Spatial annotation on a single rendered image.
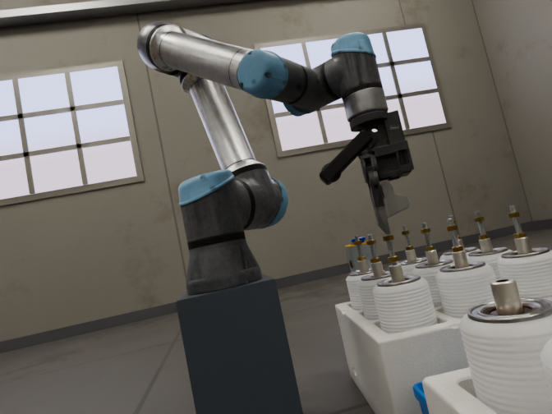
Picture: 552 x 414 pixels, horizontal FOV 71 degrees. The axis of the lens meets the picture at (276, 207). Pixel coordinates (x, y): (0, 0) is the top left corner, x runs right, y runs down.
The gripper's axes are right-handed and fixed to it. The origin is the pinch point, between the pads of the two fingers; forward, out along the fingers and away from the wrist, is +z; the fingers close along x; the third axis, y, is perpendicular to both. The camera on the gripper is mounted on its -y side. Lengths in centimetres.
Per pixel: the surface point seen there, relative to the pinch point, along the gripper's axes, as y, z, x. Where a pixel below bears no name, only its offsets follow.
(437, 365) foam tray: 2.8, 22.4, -7.4
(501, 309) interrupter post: 7.0, 9.4, -31.4
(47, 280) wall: -238, -10, 185
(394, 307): -1.3, 13.3, -4.3
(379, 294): -3.3, 11.0, -2.7
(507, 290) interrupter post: 7.8, 7.6, -31.9
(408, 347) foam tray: -0.8, 18.7, -8.2
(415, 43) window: 87, -157, 302
